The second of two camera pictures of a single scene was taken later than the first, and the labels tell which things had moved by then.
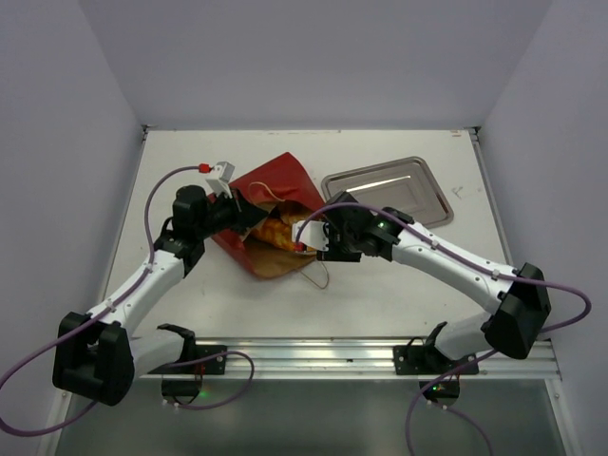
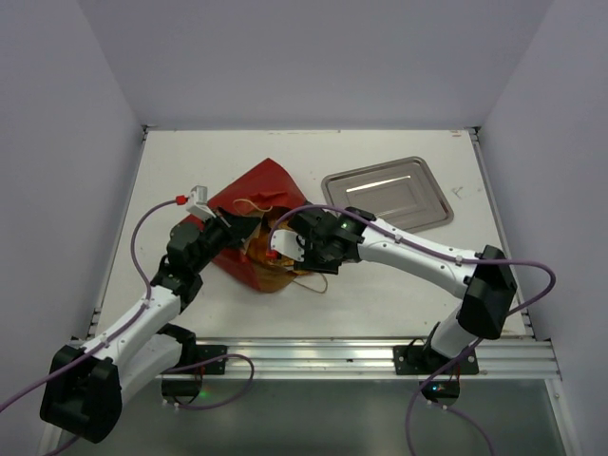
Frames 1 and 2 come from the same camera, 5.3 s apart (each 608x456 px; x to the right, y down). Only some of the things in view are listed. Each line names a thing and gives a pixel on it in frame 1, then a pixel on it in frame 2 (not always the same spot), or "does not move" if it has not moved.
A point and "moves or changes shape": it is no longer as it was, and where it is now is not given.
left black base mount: [183, 377] does not move
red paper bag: [271, 185] moves or changes shape
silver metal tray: [405, 183] does not move
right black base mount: [417, 358] does not move
